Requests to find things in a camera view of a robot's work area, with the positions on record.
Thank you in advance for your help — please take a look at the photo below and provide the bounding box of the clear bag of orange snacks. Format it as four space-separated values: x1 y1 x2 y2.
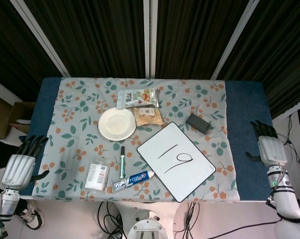
131 106 163 127

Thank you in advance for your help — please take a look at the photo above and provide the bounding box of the white round plate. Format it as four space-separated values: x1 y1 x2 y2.
98 107 137 141

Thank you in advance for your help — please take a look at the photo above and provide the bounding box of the white whiteboard with black rim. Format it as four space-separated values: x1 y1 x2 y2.
136 121 217 203

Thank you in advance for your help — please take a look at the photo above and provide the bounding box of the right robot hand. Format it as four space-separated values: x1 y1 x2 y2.
245 120 288 167

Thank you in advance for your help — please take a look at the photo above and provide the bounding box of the green marker pen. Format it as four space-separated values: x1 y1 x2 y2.
119 146 127 179

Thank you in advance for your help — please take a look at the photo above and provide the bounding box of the green snack bag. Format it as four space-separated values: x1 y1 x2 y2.
116 87 161 110

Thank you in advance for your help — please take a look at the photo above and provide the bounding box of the blue table cover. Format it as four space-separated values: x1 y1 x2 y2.
17 77 292 200

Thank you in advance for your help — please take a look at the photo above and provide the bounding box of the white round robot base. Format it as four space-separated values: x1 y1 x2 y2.
127 211 168 239

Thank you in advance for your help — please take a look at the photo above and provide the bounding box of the white frame post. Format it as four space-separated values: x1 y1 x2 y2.
143 0 158 80
10 0 71 77
211 0 261 80

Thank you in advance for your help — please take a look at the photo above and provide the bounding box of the black pleated curtain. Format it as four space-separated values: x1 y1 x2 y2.
217 0 300 120
0 0 66 100
22 0 147 78
156 0 250 80

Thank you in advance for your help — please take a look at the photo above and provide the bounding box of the floral patterned tablecloth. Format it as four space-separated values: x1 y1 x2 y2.
31 77 241 201

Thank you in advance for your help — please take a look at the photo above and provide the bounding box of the blue toothpaste tube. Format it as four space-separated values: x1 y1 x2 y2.
109 170 156 193

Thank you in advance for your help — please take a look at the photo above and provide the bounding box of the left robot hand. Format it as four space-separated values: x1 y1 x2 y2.
0 135 50 190

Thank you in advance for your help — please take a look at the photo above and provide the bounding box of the black floor cable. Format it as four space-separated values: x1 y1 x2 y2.
97 201 125 239
274 116 300 165
173 201 278 239

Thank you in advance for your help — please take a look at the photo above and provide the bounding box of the white tissue pack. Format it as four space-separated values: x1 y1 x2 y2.
84 157 111 192

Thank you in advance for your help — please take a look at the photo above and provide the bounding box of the black and white sneaker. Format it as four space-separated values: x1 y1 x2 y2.
20 201 45 229

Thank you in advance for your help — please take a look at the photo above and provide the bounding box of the brown cardboard box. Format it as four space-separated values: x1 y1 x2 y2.
0 91 36 139

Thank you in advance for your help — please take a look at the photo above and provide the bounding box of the dark grey whiteboard eraser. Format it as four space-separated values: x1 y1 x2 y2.
185 114 214 135

